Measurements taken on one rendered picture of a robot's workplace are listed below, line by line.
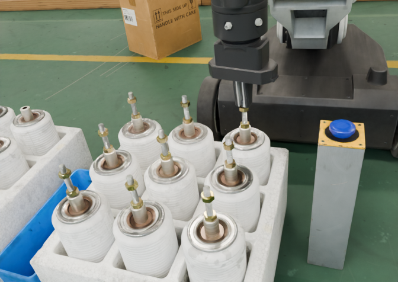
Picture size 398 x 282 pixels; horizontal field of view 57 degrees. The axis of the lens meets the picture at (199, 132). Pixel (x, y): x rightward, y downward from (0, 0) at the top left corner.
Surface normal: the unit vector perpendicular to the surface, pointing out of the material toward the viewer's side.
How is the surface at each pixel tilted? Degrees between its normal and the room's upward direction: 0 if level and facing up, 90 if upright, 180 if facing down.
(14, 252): 88
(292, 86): 0
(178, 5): 90
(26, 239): 88
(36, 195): 90
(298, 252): 0
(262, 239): 0
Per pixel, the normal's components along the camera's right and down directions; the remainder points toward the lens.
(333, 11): -0.15, 0.96
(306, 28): -0.30, 0.08
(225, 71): -0.48, 0.54
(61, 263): -0.11, -0.82
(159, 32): 0.70, 0.34
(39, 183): 0.94, 0.10
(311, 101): -0.29, -0.16
